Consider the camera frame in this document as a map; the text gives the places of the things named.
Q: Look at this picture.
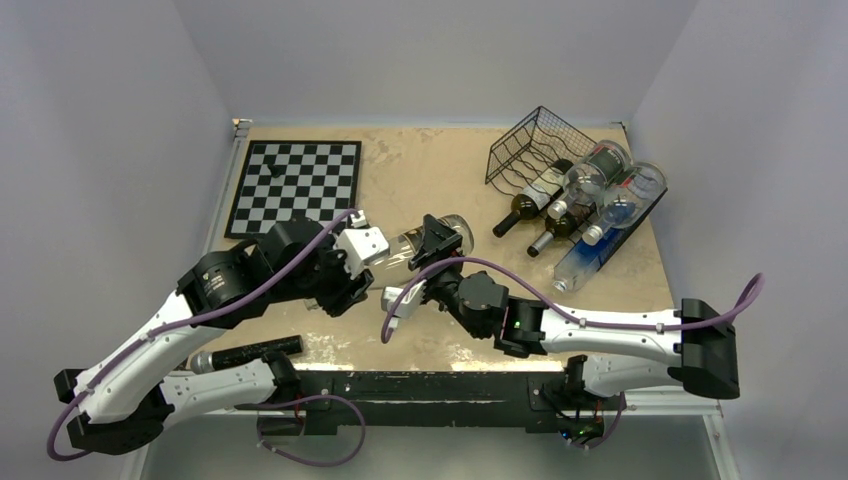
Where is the tall clear glass bottle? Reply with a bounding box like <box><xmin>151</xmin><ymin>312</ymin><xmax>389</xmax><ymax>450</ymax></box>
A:
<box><xmin>366</xmin><ymin>214</ymin><xmax>474</xmax><ymax>291</ymax></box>

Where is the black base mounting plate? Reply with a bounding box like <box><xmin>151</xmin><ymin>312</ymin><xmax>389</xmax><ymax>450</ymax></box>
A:
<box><xmin>243</xmin><ymin>371</ymin><xmax>626</xmax><ymax>435</ymax></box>

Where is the black wire wine rack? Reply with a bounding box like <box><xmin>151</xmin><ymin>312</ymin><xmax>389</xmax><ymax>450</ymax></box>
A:
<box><xmin>484</xmin><ymin>105</ymin><xmax>668</xmax><ymax>261</ymax></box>

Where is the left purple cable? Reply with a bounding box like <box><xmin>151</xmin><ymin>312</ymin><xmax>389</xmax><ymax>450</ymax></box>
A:
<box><xmin>46</xmin><ymin>207</ymin><xmax>362</xmax><ymax>463</ymax></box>

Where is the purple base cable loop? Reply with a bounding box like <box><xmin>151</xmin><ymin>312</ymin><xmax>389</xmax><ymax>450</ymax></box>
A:
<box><xmin>256</xmin><ymin>394</ymin><xmax>368</xmax><ymax>468</ymax></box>

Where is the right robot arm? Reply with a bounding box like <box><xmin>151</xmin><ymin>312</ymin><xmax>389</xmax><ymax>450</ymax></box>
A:
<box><xmin>409</xmin><ymin>215</ymin><xmax>761</xmax><ymax>407</ymax></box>

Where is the black chess pawn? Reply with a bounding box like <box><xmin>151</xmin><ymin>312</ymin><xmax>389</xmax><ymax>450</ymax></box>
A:
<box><xmin>263</xmin><ymin>160</ymin><xmax>285</xmax><ymax>178</ymax></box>

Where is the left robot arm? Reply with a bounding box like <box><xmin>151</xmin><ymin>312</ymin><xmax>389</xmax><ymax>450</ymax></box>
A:
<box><xmin>47</xmin><ymin>209</ymin><xmax>390</xmax><ymax>461</ymax></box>

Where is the dark green labelled wine bottle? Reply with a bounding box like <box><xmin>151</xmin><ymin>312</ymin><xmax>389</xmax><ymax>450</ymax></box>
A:
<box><xmin>526</xmin><ymin>203</ymin><xmax>596</xmax><ymax>258</ymax></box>

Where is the black microphone silver head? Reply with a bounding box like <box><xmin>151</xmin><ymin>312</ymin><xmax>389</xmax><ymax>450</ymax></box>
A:
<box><xmin>188</xmin><ymin>335</ymin><xmax>304</xmax><ymax>374</ymax></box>

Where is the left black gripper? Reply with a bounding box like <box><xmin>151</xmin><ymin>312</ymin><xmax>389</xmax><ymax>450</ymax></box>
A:
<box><xmin>270</xmin><ymin>229</ymin><xmax>373</xmax><ymax>314</ymax></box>

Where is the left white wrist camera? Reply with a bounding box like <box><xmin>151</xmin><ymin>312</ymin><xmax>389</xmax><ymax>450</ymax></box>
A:
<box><xmin>334</xmin><ymin>227</ymin><xmax>390</xmax><ymax>279</ymax></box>

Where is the round clear bottle silver cap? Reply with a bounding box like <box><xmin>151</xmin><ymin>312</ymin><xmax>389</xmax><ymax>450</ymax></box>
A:
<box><xmin>547</xmin><ymin>140</ymin><xmax>632</xmax><ymax>219</ymax></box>

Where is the black white chessboard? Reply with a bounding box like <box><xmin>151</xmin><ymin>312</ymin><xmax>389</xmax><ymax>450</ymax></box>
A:
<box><xmin>224</xmin><ymin>140</ymin><xmax>362</xmax><ymax>239</ymax></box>

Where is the blue square glass bottle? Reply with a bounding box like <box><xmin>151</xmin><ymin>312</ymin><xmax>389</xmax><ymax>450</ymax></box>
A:
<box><xmin>552</xmin><ymin>189</ymin><xmax>668</xmax><ymax>293</ymax></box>

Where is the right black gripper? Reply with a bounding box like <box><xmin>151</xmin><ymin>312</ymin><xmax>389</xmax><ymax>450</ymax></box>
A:
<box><xmin>408</xmin><ymin>214</ymin><xmax>485</xmax><ymax>340</ymax></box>

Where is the small clear bottle silver cap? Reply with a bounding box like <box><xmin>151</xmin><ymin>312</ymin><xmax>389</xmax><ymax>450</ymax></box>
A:
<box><xmin>581</xmin><ymin>162</ymin><xmax>667</xmax><ymax>245</ymax></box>

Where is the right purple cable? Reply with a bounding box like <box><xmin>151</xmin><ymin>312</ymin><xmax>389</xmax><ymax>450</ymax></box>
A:
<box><xmin>380</xmin><ymin>256</ymin><xmax>766</xmax><ymax>346</ymax></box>

